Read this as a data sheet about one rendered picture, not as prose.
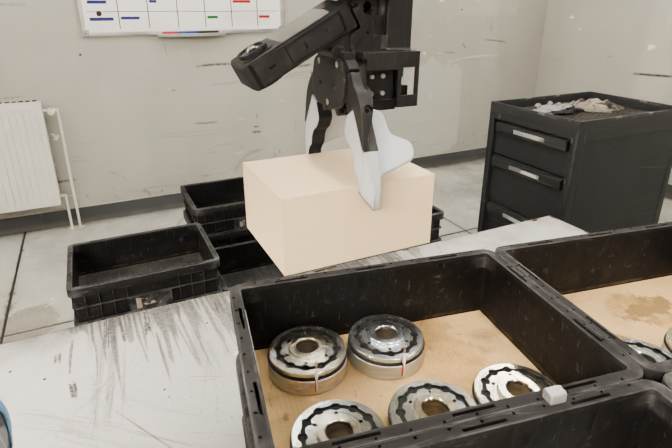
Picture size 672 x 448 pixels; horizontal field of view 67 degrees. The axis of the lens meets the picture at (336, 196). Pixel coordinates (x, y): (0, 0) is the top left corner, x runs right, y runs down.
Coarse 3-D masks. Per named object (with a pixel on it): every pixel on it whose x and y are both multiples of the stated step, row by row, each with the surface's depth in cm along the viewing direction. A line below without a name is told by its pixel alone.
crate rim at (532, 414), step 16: (624, 384) 50; (640, 384) 50; (656, 384) 50; (576, 400) 48; (592, 400) 48; (608, 400) 48; (496, 416) 46; (512, 416) 46; (528, 416) 46; (544, 416) 46; (560, 416) 47; (432, 432) 44; (448, 432) 44; (464, 432) 44; (480, 432) 45; (496, 432) 45
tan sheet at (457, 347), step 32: (448, 320) 77; (480, 320) 77; (256, 352) 70; (448, 352) 70; (480, 352) 70; (512, 352) 70; (352, 384) 64; (384, 384) 64; (288, 416) 59; (384, 416) 59
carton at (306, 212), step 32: (288, 160) 54; (320, 160) 54; (352, 160) 54; (256, 192) 50; (288, 192) 45; (320, 192) 45; (352, 192) 46; (384, 192) 48; (416, 192) 49; (256, 224) 52; (288, 224) 44; (320, 224) 46; (352, 224) 47; (384, 224) 49; (416, 224) 51; (288, 256) 45; (320, 256) 47; (352, 256) 49
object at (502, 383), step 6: (504, 378) 60; (510, 378) 60; (516, 378) 60; (522, 378) 60; (498, 384) 59; (504, 384) 59; (510, 384) 60; (522, 384) 60; (528, 384) 59; (534, 384) 59; (498, 390) 58; (504, 390) 58; (534, 390) 58; (504, 396) 57; (510, 396) 57
